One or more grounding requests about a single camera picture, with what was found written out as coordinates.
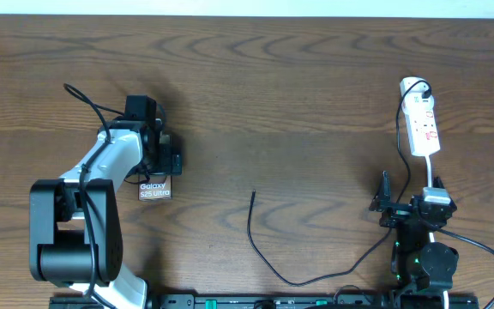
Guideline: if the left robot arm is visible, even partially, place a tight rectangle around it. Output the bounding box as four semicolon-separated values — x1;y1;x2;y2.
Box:
28;117;182;308

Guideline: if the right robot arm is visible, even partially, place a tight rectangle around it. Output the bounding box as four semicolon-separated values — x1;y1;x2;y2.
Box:
370;172;459;308

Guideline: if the white power strip cord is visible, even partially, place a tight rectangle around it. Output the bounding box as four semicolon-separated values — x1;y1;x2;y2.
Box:
425;154;450;309

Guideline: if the Galaxy S25 Ultra smartphone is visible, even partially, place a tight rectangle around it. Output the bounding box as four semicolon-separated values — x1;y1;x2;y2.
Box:
138;176;172;202

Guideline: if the white power strip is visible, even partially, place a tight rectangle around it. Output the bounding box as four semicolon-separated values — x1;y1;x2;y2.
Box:
400;76;440;157

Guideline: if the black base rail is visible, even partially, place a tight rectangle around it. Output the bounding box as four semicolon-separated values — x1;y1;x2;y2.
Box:
49;293;480;309

